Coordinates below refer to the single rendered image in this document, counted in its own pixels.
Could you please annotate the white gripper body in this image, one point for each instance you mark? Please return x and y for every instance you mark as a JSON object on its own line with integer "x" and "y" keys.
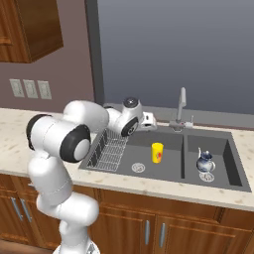
{"x": 149, "y": 124}

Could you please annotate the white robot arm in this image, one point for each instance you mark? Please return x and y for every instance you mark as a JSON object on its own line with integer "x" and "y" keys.
{"x": 53, "y": 139}

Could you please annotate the yellow cup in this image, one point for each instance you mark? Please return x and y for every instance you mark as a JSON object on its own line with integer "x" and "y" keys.
{"x": 157, "y": 152}

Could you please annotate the silver sink tap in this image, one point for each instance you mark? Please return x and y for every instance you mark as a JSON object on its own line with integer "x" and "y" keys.
{"x": 181, "y": 105}

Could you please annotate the round silver sink drain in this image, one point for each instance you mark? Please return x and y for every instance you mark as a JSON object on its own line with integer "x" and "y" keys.
{"x": 138, "y": 167}
{"x": 207, "y": 178}

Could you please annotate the grey double basin sink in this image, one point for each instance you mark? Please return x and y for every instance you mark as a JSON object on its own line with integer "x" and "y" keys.
{"x": 165, "y": 168}

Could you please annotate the blue and white teapot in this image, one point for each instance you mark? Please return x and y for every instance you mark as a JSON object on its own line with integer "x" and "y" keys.
{"x": 205, "y": 162}

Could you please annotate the grey framed window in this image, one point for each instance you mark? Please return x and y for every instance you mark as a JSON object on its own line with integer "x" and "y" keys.
{"x": 178, "y": 53}

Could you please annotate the brown wooden drawer front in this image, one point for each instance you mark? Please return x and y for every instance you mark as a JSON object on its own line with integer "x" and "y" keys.
{"x": 238, "y": 220}
{"x": 13, "y": 184}
{"x": 158, "y": 205}

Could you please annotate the brown wooden cupboard door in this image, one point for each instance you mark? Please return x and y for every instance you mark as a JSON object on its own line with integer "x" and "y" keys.
{"x": 122, "y": 231}
{"x": 205, "y": 239}
{"x": 7, "y": 218}
{"x": 36, "y": 228}

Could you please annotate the white wall socket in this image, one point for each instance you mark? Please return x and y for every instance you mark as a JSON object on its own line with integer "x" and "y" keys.
{"x": 30, "y": 89}
{"x": 44, "y": 90}
{"x": 17, "y": 88}

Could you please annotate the brown wooden wall cupboard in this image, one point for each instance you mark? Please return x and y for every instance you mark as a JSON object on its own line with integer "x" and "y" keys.
{"x": 29, "y": 29}

